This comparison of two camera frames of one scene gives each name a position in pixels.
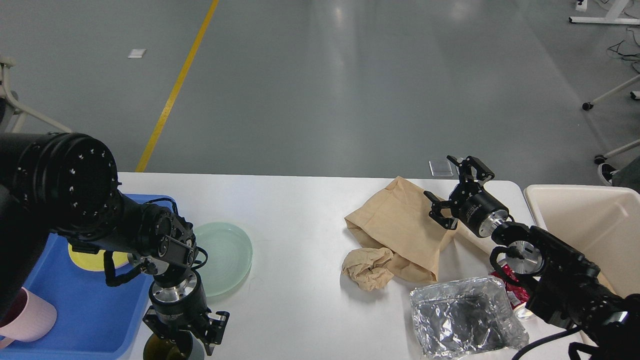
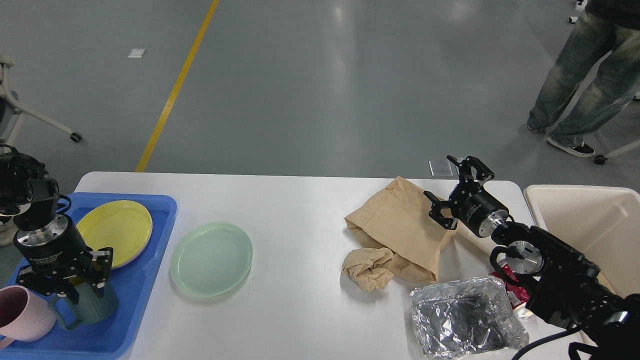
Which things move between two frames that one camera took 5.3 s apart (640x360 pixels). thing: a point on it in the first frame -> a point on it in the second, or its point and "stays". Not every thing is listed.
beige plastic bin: [602, 222] stays
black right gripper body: [478, 211] stays
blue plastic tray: [94, 321] stays
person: [628, 176] -> [606, 25]
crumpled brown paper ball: [367, 267] stays
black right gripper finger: [472, 173] stays
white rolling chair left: [9, 105] stays
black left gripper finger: [215, 331] -> [102, 262]
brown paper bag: [399, 221] stays
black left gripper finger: [152, 320] -> [26, 277]
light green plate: [229, 251] stays
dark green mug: [156, 348] -> [91, 308]
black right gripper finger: [450, 223] stays
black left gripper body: [179, 301] -> [55, 252]
